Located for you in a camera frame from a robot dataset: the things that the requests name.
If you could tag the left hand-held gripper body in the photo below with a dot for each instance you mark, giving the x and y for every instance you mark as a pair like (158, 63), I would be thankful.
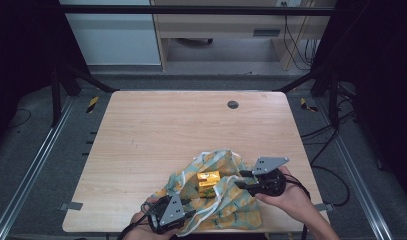
(167, 215)

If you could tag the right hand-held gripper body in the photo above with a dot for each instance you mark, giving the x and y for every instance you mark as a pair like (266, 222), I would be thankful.
(271, 181)

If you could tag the green orange floral cloth bag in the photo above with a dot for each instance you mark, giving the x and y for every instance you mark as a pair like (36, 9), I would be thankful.
(237, 213)

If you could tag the yellow drink carton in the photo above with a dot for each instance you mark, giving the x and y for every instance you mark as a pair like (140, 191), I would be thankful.
(207, 183)

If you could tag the person's right hand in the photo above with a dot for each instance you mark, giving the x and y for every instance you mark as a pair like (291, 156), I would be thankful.
(292, 200)

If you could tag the person's left hand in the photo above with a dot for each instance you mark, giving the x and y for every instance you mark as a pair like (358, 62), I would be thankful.
(142, 231)

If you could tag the grey tape strip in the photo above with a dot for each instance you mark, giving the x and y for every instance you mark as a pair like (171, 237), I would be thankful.
(326, 206)
(71, 206)

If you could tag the grey round table grommet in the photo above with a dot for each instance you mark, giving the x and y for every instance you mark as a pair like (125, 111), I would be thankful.
(232, 104)

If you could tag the yellow tool on floor right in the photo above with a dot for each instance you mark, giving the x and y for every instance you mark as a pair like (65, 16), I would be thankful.
(306, 106)

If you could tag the yellow tool on floor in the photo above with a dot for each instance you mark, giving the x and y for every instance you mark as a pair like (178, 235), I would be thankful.
(92, 104)
(306, 106)

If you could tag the yellow tool on floor left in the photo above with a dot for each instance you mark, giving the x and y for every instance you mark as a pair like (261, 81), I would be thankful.
(92, 104)

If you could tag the black curtain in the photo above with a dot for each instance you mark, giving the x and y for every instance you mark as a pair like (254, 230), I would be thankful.
(21, 50)
(381, 83)

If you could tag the light wooden desk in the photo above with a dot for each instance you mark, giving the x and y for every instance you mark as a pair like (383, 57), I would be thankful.
(224, 25)

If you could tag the white cabinet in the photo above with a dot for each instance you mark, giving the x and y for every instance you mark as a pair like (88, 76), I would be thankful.
(114, 40)

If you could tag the aluminium floor rail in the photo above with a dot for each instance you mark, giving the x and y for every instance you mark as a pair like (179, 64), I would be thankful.
(34, 166)
(357, 180)

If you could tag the black metal frame stand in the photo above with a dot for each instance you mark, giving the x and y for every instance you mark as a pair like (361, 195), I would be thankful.
(56, 100)
(333, 100)

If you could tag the black horizontal frame bar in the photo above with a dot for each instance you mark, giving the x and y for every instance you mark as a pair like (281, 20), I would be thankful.
(191, 10)

